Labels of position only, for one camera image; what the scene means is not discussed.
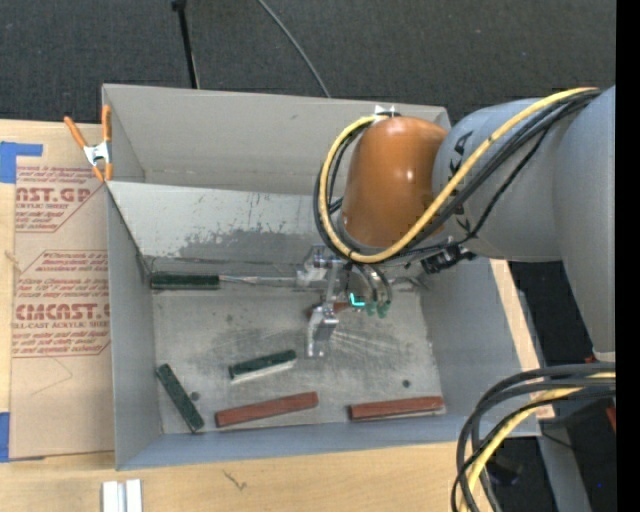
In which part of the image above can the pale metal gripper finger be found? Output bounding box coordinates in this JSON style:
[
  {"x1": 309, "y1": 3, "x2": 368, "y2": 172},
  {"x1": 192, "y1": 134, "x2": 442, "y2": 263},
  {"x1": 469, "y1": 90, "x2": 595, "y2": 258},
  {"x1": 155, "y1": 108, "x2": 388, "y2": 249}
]
[
  {"x1": 321, "y1": 316, "x2": 341, "y2": 351},
  {"x1": 305, "y1": 319, "x2": 325, "y2": 359}
]

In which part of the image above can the red-brown flat block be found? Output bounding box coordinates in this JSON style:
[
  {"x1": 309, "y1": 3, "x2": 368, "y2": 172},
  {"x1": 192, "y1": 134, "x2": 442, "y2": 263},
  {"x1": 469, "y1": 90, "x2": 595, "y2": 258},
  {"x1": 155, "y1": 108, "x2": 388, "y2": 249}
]
[
  {"x1": 305, "y1": 300, "x2": 352, "y2": 320},
  {"x1": 347, "y1": 395, "x2": 447, "y2": 423},
  {"x1": 214, "y1": 390, "x2": 320, "y2": 429}
]

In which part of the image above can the grey metal bin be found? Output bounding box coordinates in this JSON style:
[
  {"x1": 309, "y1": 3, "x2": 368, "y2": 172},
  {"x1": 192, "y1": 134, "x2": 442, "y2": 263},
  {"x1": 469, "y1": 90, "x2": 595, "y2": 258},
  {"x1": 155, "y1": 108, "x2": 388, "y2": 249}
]
[{"x1": 101, "y1": 83, "x2": 544, "y2": 472}]

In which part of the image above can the dark green flat block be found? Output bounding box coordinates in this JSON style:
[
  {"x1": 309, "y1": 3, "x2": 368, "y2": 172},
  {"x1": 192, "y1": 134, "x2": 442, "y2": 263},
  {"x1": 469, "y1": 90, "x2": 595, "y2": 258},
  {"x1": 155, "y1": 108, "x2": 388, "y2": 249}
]
[
  {"x1": 149, "y1": 271, "x2": 222, "y2": 292},
  {"x1": 227, "y1": 348, "x2": 298, "y2": 383},
  {"x1": 154, "y1": 362, "x2": 206, "y2": 435}
]

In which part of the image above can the brown cardboard board red print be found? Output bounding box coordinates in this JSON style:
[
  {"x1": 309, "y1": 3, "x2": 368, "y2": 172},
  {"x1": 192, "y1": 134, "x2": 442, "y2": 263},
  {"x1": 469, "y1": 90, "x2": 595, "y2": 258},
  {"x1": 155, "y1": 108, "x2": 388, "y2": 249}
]
[{"x1": 0, "y1": 118, "x2": 117, "y2": 462}]

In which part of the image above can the black cylinder on white bracket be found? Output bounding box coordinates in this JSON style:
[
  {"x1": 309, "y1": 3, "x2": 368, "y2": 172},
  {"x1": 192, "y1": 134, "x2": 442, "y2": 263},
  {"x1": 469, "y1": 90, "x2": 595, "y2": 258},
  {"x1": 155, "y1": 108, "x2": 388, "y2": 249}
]
[{"x1": 402, "y1": 242, "x2": 479, "y2": 276}]

